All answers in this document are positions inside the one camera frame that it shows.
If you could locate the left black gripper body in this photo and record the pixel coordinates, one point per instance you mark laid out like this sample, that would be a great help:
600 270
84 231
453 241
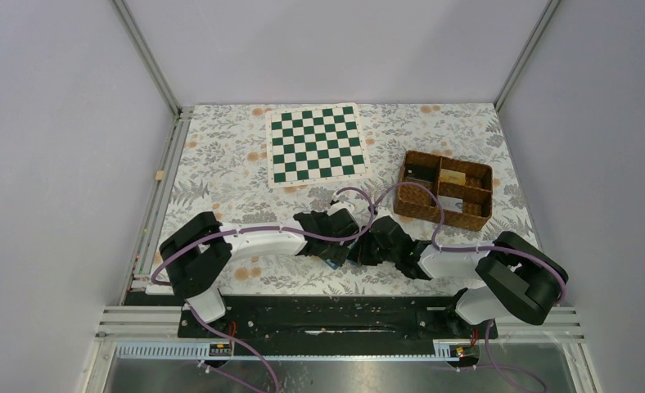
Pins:
336 252

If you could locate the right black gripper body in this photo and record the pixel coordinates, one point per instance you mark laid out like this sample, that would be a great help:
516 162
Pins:
372 253

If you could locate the blue card holder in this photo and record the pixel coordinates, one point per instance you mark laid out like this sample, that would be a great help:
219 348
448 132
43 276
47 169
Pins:
335 264

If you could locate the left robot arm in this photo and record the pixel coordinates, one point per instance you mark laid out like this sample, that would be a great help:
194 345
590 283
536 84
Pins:
195 255

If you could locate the white card in basket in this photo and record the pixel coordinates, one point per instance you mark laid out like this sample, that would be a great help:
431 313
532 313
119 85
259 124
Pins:
451 203

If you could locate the black card in basket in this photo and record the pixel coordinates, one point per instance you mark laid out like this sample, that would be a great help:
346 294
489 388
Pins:
421 173

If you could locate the gold card in basket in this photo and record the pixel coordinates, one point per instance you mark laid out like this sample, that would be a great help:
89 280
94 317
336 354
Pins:
452 176

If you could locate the green white chessboard mat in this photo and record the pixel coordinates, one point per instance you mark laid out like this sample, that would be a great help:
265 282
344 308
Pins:
316 144

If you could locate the brown wicker basket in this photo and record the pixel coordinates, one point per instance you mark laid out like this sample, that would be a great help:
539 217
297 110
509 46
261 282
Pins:
420 200

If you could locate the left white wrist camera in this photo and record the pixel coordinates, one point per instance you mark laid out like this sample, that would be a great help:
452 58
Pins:
340 205

